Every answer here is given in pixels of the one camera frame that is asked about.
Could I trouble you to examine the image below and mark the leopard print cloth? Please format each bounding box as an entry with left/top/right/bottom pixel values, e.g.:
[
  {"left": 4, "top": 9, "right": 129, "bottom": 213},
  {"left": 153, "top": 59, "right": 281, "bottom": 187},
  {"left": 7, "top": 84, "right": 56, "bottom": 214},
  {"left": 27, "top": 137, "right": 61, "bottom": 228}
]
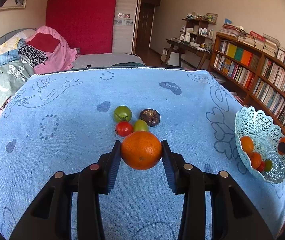
[{"left": 0, "top": 43, "right": 49, "bottom": 111}]

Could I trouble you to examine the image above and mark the light blue patterned towel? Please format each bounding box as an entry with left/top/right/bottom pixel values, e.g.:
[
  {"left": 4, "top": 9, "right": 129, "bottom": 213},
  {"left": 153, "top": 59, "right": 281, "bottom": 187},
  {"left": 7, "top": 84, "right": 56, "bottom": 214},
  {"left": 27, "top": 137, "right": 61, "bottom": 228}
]
[{"left": 0, "top": 68, "right": 285, "bottom": 239}]

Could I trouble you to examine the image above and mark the red upright mattress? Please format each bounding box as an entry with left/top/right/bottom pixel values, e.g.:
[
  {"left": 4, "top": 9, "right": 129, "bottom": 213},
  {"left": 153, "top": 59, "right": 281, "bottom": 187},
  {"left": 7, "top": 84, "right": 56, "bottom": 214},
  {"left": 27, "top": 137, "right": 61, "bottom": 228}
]
[{"left": 46, "top": 0, "right": 117, "bottom": 54}]

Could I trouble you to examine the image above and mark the yellow-green oval tomato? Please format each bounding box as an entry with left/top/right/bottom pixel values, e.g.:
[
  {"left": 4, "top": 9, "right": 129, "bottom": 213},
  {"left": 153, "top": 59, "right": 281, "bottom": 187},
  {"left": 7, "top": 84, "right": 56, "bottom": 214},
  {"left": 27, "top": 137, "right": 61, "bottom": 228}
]
[{"left": 133, "top": 119, "right": 149, "bottom": 132}]

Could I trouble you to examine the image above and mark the dark wooden door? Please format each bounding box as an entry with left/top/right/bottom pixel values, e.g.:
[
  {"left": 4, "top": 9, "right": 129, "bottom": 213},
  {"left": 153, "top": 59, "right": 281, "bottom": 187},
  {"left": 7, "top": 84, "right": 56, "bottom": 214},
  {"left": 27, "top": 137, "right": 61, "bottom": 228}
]
[{"left": 135, "top": 0, "right": 161, "bottom": 54}]

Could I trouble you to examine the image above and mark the green tomato front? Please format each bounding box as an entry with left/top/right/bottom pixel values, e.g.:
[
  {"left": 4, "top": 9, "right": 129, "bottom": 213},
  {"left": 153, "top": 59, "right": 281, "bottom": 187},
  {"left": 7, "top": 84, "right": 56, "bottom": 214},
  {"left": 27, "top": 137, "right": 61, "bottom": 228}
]
[{"left": 264, "top": 159, "right": 273, "bottom": 172}]

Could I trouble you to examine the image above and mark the red pillow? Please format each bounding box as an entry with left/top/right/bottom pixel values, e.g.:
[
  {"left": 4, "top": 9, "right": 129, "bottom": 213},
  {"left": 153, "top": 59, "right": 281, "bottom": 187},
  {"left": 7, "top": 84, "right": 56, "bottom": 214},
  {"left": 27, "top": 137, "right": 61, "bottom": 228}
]
[{"left": 27, "top": 33, "right": 60, "bottom": 53}]

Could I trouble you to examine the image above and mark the wooden desk hutch shelf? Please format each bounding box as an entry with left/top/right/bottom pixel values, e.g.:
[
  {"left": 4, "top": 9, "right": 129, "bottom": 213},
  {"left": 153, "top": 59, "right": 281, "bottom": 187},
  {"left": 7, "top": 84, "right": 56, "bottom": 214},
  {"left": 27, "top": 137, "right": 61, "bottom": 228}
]
[{"left": 180, "top": 12, "right": 218, "bottom": 43}]

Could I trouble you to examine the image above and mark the wooden desk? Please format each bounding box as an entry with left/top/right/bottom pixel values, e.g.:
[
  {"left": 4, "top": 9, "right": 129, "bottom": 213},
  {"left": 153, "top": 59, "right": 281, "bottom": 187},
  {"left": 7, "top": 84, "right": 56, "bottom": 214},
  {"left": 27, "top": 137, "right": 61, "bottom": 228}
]
[{"left": 164, "top": 39, "right": 211, "bottom": 70}]

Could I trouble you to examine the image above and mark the dark brown wrinkled fruit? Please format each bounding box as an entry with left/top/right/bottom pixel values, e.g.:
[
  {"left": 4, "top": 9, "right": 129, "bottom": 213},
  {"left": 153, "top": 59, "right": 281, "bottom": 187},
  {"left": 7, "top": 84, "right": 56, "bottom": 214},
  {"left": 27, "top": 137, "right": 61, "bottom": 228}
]
[{"left": 139, "top": 108, "right": 160, "bottom": 127}]

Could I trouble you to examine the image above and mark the pink blanket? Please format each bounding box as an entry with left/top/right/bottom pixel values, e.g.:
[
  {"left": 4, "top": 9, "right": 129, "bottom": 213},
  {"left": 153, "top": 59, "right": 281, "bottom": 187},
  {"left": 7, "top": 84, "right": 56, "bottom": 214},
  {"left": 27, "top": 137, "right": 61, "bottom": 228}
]
[{"left": 26, "top": 25, "right": 78, "bottom": 74}]

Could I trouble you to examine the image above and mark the floral green quilt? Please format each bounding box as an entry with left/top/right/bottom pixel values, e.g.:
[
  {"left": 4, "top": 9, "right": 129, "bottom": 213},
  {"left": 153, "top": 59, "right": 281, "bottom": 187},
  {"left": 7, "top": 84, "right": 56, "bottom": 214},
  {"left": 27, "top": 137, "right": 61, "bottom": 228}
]
[{"left": 0, "top": 37, "right": 36, "bottom": 108}]

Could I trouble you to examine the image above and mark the wooden bookshelf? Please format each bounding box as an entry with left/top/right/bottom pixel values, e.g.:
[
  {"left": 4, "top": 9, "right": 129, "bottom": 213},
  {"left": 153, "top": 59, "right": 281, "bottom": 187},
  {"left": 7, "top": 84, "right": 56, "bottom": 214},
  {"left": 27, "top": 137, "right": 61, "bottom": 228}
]
[{"left": 209, "top": 33, "right": 285, "bottom": 135}]

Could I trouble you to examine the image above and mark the large mandarin orange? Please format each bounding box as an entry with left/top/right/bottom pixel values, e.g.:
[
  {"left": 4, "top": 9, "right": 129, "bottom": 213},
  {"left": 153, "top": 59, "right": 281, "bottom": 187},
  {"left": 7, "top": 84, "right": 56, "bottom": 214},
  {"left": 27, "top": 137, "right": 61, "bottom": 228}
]
[{"left": 120, "top": 131, "right": 162, "bottom": 170}]

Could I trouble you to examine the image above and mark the small red tomato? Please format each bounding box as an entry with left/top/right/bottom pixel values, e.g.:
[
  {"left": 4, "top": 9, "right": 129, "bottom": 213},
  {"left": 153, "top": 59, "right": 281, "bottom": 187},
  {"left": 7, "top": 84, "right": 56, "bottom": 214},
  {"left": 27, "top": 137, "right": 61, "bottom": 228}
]
[{"left": 115, "top": 121, "right": 133, "bottom": 137}]

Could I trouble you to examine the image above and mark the round green tomato back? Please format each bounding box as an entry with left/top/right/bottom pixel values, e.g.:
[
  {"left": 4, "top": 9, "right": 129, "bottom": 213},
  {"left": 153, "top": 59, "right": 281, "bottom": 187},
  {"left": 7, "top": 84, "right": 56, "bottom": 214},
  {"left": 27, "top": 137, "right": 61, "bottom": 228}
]
[{"left": 113, "top": 106, "right": 132, "bottom": 123}]

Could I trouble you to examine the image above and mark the light blue lace basket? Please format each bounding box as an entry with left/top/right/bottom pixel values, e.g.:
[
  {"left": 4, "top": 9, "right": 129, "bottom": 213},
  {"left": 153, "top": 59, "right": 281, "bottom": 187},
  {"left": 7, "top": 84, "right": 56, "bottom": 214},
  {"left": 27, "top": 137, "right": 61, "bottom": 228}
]
[{"left": 235, "top": 106, "right": 285, "bottom": 184}]

